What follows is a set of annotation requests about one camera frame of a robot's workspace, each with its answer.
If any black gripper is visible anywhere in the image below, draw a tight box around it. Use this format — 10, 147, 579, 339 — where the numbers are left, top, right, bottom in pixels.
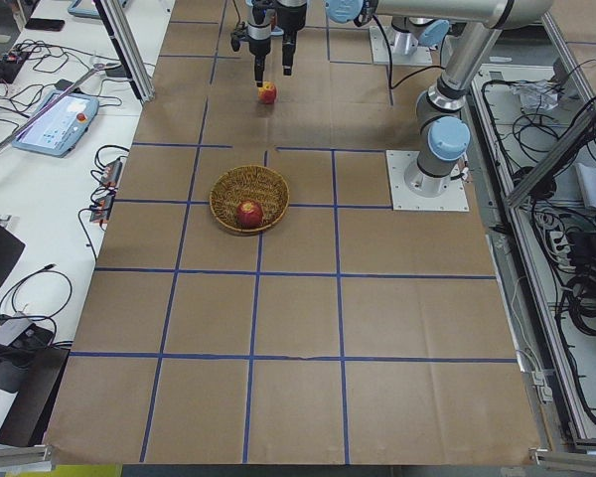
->
275, 0, 307, 47
230, 9, 294, 87

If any yellow red apple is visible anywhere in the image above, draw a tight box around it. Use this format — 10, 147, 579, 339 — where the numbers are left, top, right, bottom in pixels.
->
257, 81, 277, 105

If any brown wicker basket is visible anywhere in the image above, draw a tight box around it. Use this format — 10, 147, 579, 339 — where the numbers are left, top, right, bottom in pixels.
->
209, 165, 289, 236

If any dark red apple in basket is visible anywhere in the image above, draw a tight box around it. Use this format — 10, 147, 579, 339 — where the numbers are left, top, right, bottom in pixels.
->
236, 200, 264, 230

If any orange usb hub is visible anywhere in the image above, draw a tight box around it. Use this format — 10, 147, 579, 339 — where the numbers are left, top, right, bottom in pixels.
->
99, 159, 123, 188
89, 194, 115, 226

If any blue teach pendant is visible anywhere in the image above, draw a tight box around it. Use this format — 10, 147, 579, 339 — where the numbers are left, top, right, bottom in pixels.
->
11, 92, 99, 157

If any black phone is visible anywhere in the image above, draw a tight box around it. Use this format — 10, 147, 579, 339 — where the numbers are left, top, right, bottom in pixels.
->
25, 18, 66, 32

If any crumpled white paper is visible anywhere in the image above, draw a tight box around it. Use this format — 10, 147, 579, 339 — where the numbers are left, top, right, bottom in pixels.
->
510, 81, 558, 113

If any white power strip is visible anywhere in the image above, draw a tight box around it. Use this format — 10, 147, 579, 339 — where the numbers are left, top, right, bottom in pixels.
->
545, 224, 574, 272

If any grey docking hub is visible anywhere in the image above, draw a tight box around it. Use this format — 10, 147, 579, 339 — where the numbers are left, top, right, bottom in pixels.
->
0, 315, 55, 356

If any black braided cable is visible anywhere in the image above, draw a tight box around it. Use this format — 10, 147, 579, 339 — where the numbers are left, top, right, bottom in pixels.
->
370, 14, 403, 90

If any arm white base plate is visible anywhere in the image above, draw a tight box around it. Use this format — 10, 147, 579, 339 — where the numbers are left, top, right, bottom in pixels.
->
370, 26, 433, 67
385, 150, 470, 213

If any aluminium frame post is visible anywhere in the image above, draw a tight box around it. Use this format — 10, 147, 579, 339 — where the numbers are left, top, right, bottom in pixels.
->
94, 0, 155, 103

